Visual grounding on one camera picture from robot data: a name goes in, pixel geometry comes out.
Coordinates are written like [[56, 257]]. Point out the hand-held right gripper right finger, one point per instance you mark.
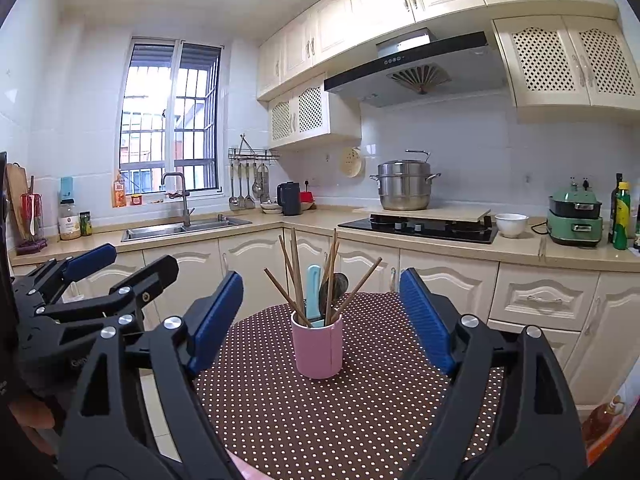
[[425, 320]]

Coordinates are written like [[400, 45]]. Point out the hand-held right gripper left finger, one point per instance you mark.
[[217, 320]]

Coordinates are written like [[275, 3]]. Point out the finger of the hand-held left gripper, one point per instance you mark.
[[150, 272], [90, 260]]

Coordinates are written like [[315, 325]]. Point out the pile of wooden chopsticks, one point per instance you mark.
[[296, 285]]

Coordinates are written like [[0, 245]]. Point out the metal spoon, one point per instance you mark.
[[255, 187], [341, 284]]

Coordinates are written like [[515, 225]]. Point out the light blue knife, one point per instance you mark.
[[313, 290]]

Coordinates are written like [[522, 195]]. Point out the pink utensil holder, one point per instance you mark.
[[317, 350]]

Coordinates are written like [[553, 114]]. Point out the person's left hand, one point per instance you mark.
[[30, 415]]

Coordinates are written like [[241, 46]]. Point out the white lid jar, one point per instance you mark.
[[69, 222]]

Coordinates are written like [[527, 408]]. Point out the steel kitchen sink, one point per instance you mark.
[[165, 230]]

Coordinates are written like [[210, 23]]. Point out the purple cloth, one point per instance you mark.
[[31, 247]]

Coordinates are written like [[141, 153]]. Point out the metal faucet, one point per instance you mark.
[[186, 210]]

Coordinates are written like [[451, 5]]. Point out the clear red utensil container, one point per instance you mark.
[[31, 217]]

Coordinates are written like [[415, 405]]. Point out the orange detergent bottle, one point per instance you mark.
[[119, 192]]

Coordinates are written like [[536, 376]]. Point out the small orange jar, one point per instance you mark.
[[137, 200]]

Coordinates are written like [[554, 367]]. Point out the teal card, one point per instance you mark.
[[67, 188]]

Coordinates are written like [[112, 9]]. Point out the black gas stove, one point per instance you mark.
[[425, 232]]

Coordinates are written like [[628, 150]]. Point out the cream lower kitchen cabinets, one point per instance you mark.
[[350, 260]]

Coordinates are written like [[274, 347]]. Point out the cream kitchen cabinets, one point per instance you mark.
[[380, 5], [350, 260]]

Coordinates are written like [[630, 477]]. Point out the wooden cutting board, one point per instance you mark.
[[15, 195]]

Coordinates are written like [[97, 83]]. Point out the hanging metal ladle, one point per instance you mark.
[[233, 202]]

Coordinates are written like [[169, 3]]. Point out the hanging metal spatula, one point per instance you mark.
[[241, 200], [249, 202]]

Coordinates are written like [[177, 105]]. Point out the small bowls on counter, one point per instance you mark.
[[270, 207]]

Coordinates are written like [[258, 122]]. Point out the white bowl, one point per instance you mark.
[[511, 225]]

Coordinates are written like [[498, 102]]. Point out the stainless steel steamer pot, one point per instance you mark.
[[405, 190]]

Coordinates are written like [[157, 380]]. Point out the hanging metal spoon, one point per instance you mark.
[[255, 187]]

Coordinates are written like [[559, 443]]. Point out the black electric kettle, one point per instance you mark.
[[289, 200]]

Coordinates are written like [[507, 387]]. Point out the barred kitchen window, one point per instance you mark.
[[172, 110]]

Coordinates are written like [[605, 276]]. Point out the round cream perforated plate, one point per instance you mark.
[[351, 162]]

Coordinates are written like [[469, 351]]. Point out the green electric cooker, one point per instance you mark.
[[574, 220]]

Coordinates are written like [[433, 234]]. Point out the amber liquid bottle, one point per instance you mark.
[[602, 422]]

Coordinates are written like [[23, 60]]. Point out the dark oil bottle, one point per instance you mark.
[[614, 210]]

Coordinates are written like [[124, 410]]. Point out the green bottle yellow cap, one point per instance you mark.
[[621, 220]]

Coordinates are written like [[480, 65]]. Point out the cream lattice door cabinet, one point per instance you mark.
[[570, 65], [310, 115]]

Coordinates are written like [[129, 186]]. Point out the black range hood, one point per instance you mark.
[[440, 67]]

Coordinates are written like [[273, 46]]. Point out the cream upper kitchen cabinets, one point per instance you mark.
[[380, 5]]

